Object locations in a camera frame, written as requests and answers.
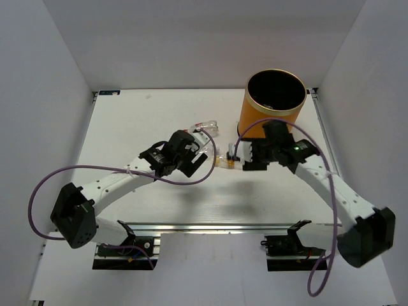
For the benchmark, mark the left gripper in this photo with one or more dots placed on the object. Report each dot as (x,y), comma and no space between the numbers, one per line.
(189,167)

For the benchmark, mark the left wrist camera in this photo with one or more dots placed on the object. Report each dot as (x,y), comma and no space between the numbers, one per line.
(201,140)

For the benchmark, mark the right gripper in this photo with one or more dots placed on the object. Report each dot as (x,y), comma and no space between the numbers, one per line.
(255,165)

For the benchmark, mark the orange cylindrical bin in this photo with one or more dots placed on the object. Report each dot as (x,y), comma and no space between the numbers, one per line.
(270,93)

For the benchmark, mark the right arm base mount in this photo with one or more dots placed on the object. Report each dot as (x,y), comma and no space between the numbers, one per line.
(286,253)

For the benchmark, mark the yellow-cap orange-label bottle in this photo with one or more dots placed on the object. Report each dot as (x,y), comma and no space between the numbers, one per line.
(224,162)

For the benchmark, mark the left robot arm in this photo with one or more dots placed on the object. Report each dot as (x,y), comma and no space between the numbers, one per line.
(77,209)

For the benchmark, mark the small red-label clear bottle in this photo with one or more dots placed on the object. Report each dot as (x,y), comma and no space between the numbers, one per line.
(210,127)

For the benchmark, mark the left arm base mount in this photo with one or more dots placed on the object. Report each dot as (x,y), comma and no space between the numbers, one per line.
(143,258)

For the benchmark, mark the blue table sticker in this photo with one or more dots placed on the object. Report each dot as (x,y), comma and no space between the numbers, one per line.
(109,92)

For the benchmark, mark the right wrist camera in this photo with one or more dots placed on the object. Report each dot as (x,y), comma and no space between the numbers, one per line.
(241,152)

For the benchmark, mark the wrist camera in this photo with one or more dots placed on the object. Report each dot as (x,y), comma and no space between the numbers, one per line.
(201,140)
(241,152)

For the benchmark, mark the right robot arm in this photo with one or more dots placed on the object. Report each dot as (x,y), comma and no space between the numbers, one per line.
(360,231)

